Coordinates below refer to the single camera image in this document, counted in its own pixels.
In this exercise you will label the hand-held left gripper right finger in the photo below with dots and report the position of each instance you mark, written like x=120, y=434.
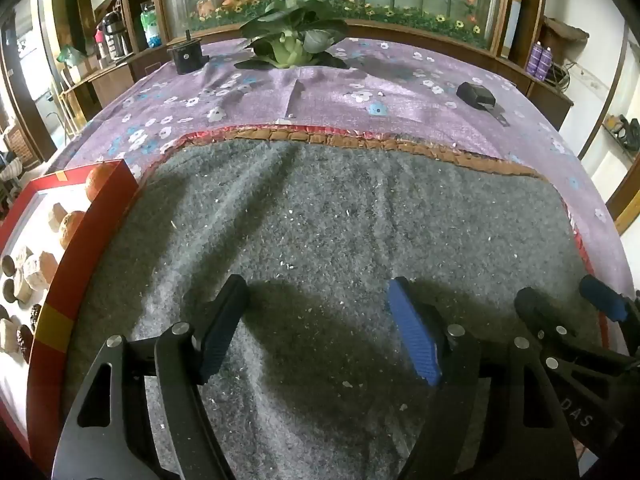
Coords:
x=415, y=332

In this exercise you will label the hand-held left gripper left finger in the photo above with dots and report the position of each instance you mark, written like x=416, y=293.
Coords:
x=222, y=332

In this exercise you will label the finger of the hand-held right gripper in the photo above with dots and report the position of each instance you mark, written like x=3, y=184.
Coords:
x=602, y=300
x=532, y=307

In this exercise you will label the red cardboard box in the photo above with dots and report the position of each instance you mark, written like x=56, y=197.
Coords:
x=75, y=270

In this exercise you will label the orange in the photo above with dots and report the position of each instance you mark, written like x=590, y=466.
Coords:
x=72, y=229
x=100, y=182

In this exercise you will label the red date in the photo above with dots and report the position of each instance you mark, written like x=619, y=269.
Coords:
x=24, y=342
x=36, y=315

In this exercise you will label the large beige rice cake piece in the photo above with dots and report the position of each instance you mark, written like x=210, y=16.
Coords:
x=40, y=270

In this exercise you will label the brown longan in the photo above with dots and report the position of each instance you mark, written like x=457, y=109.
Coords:
x=7, y=265
x=2, y=312
x=9, y=290

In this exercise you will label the grey felt mat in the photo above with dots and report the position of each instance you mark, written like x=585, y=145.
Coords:
x=325, y=210

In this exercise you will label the purple bottle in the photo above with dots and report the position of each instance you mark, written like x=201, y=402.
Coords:
x=535, y=60
x=546, y=64

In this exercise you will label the purple floral tablecloth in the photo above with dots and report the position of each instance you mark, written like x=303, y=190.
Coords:
x=400, y=70

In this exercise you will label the small black device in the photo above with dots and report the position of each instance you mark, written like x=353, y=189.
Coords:
x=187, y=56

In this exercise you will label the green potted plant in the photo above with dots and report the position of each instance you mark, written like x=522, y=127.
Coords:
x=290, y=42

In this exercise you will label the black and silver thermos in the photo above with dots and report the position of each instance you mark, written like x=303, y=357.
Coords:
x=115, y=35

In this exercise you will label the green plastic bottle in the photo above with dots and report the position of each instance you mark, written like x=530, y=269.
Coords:
x=150, y=24

